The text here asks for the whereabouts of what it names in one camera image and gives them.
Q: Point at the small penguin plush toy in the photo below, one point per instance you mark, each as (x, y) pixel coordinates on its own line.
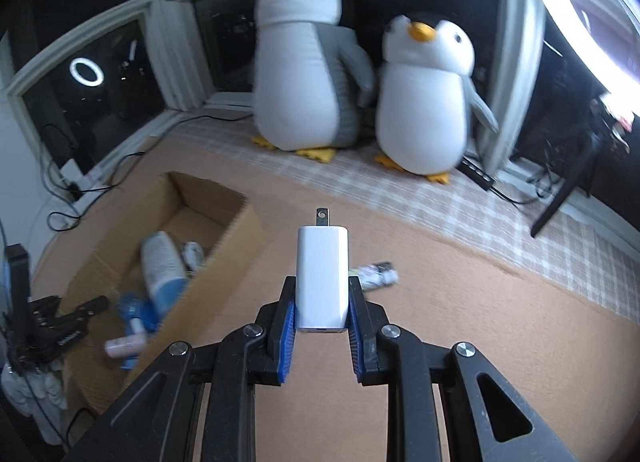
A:
(425, 107)

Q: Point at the white window frame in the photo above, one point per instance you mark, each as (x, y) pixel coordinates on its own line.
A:
(150, 2)

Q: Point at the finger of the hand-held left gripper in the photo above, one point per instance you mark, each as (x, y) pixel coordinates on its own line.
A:
(90, 307)
(17, 287)

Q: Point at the white bottle blue cap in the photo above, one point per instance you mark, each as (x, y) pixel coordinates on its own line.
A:
(162, 267)

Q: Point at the black inline light controller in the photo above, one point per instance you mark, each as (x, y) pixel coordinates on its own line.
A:
(477, 173)

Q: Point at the white charger adapter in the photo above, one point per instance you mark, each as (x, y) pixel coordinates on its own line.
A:
(322, 277)

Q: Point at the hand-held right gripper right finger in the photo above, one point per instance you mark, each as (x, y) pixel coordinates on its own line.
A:
(355, 342)

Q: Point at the cardboard box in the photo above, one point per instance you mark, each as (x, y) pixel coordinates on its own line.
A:
(220, 242)

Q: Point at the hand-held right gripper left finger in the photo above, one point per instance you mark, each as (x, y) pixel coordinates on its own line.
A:
(287, 337)

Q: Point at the white power strip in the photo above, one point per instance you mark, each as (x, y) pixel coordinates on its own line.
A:
(87, 188)

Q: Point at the large penguin plush toy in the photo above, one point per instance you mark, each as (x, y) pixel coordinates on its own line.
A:
(300, 72)

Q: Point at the white plugged wall charger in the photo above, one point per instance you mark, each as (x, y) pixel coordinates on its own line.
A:
(71, 170)

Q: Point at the white patterned tube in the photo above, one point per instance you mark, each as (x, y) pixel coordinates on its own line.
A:
(372, 276)

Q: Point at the pink small bottle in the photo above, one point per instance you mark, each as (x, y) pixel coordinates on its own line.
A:
(125, 344)

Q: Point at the checkered white mat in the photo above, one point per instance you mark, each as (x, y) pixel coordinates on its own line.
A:
(400, 192)

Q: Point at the white quilted cloth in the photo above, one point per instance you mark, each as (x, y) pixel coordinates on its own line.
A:
(30, 397)

